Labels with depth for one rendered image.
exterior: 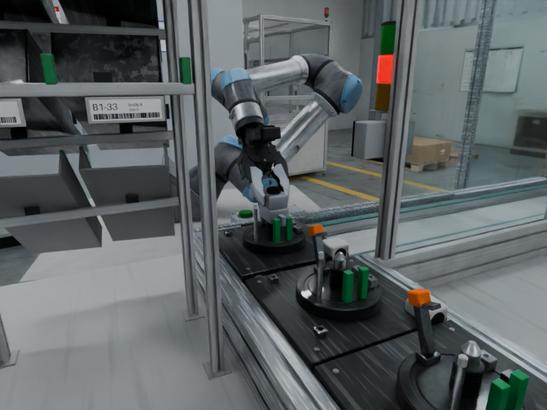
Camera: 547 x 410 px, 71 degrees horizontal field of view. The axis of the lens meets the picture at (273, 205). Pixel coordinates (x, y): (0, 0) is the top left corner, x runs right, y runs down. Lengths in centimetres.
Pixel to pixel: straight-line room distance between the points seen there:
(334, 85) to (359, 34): 1051
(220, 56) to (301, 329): 364
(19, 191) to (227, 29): 359
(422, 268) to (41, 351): 77
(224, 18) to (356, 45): 788
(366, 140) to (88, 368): 63
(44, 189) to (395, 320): 56
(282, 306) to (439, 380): 25
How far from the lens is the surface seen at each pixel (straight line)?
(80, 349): 80
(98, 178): 66
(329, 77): 130
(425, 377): 51
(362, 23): 1187
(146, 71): 55
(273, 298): 65
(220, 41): 408
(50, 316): 92
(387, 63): 77
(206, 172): 53
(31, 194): 68
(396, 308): 66
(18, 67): 55
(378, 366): 54
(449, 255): 98
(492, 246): 108
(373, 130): 76
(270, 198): 79
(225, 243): 86
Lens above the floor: 131
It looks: 18 degrees down
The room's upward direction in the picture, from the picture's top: straight up
